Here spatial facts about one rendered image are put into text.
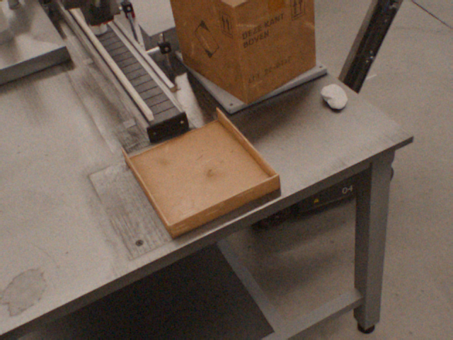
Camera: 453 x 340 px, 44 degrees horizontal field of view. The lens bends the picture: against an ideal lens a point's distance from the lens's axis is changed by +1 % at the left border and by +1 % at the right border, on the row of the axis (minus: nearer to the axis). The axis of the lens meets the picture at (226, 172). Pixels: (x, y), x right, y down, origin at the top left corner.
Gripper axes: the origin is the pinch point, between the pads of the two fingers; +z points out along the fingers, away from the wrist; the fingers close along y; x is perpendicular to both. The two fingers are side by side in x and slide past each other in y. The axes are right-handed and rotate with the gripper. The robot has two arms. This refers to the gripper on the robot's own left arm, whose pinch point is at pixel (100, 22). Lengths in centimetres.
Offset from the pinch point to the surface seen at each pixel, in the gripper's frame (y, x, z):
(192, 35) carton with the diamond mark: -16.8, 22.2, -23.3
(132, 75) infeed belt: 0.0, 22.4, -11.1
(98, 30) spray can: 0.6, -0.5, 6.2
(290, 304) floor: -25, 105, 34
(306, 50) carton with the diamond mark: -41, 39, -30
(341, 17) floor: -158, -15, 134
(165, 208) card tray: 11, 62, -39
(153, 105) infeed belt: 0.3, 35.4, -22.1
